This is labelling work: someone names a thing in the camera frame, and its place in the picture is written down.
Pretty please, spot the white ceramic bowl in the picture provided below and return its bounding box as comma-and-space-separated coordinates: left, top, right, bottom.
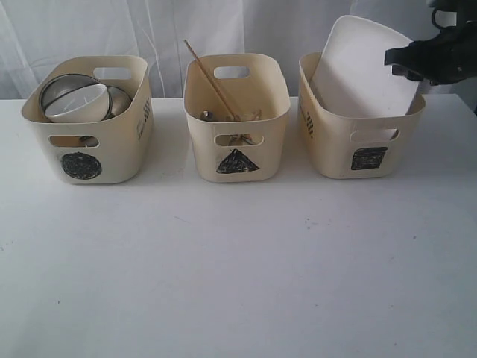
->
44, 84, 110, 123

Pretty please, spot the stainless steel bowl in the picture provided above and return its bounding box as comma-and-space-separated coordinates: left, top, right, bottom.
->
39, 74, 106, 119

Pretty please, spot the cream bin circle mark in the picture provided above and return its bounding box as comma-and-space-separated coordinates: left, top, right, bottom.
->
21, 55, 154, 184

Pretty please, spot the cream bin square mark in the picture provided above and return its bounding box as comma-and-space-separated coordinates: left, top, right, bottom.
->
297, 52, 426, 179

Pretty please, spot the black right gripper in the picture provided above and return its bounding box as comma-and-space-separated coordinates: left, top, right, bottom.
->
385, 14, 476, 85

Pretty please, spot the steel table knife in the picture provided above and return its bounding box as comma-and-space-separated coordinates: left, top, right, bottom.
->
227, 134, 256, 146

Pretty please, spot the white square plate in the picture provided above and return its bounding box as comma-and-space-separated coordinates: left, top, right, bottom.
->
309, 15, 418, 119

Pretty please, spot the cream bin triangle mark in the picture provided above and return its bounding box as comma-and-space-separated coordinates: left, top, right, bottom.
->
184, 54, 291, 183

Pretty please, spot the steel mug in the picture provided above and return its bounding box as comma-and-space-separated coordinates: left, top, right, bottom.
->
78, 136, 99, 148
106, 86, 132, 119

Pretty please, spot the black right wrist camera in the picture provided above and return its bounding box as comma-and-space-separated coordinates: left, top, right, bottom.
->
426, 0, 476, 29

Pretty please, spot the wooden chopstick short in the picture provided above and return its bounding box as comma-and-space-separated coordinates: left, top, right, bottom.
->
183, 40, 239, 122

